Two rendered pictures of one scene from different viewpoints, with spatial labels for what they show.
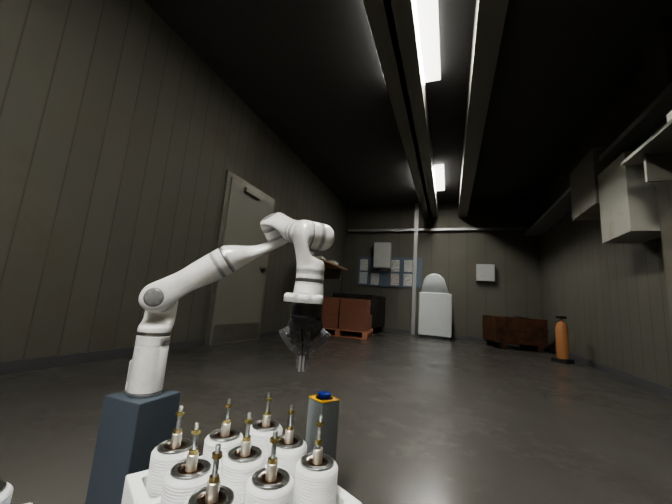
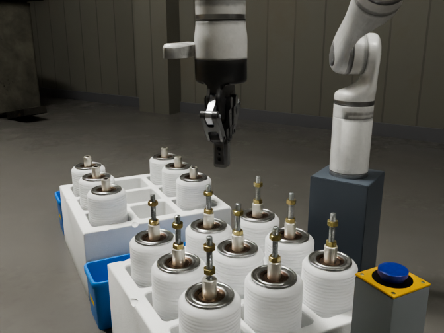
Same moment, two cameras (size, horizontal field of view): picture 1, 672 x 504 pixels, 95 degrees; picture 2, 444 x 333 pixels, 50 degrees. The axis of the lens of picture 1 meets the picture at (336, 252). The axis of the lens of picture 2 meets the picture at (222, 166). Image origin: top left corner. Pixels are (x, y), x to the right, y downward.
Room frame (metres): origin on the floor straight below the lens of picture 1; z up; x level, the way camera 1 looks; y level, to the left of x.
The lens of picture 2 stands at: (0.92, -0.62, 0.65)
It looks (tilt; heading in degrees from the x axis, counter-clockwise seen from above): 16 degrees down; 102
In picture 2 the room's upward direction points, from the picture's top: straight up
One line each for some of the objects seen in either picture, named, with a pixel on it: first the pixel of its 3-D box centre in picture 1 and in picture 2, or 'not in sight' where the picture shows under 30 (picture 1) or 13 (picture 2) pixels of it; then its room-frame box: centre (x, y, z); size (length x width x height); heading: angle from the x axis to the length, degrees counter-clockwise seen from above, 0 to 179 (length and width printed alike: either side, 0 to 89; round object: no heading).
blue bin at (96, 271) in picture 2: not in sight; (152, 282); (0.54, 0.34, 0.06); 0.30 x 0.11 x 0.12; 39
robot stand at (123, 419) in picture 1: (135, 448); (343, 230); (0.98, 0.54, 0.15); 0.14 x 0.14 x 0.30; 69
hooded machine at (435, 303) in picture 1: (436, 305); not in sight; (6.93, -2.31, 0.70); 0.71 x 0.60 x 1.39; 69
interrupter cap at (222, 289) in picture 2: (317, 462); (209, 295); (0.76, 0.01, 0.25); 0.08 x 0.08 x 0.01
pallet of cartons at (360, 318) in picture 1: (343, 316); not in sight; (6.11, -0.23, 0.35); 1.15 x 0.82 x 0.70; 69
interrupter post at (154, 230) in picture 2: (212, 491); (154, 231); (0.61, 0.19, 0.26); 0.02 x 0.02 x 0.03
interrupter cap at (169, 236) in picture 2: (211, 499); (154, 237); (0.61, 0.19, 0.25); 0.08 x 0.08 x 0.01
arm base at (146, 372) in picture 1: (149, 363); (351, 139); (0.98, 0.54, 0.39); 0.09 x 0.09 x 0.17; 69
